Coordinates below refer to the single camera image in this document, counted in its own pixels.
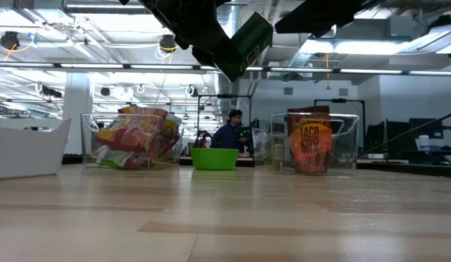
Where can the green cardboard box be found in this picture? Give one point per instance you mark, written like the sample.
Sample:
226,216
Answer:
254,36

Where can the blue ramen noodle packet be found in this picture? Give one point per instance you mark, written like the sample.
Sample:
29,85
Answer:
171,125

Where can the white pillar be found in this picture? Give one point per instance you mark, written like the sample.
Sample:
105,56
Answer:
74,94

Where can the red and yellow ramen packet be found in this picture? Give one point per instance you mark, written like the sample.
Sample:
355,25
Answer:
134,132

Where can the black metal frame rig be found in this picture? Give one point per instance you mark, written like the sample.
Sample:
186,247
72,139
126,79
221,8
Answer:
211,96
338,100

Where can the person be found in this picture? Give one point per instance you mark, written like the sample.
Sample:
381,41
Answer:
227,136

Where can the black ceiling spotlight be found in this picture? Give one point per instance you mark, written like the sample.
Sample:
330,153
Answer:
9,40
167,44

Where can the dark desk monitors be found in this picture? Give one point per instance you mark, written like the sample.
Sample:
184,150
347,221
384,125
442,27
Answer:
396,134

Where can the red-edged ramen noodle packet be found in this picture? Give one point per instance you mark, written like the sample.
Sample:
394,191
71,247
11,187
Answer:
163,149

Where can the red and black device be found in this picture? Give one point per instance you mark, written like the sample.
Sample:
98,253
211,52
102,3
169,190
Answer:
202,140

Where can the black-lid spice jar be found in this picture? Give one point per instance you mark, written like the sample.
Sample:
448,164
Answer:
278,153

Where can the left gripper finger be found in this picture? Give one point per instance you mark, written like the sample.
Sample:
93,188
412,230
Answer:
222,58
196,29

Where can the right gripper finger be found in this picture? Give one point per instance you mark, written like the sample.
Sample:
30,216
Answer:
320,25
327,9

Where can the long ceiling light bar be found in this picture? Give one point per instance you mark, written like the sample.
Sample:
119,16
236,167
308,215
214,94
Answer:
102,66

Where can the green plastic bowl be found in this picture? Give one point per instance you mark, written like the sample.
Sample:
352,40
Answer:
214,159

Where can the clear plastic bin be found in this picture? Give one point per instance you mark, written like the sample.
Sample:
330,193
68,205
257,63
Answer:
345,127
86,138

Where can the white plastic bin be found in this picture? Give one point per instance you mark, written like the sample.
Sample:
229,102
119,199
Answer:
29,153

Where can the silver ventilation duct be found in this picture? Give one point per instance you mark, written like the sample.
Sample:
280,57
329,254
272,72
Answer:
227,87
302,58

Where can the small brown snack packet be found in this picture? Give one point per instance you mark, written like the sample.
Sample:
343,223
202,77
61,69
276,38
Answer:
309,145

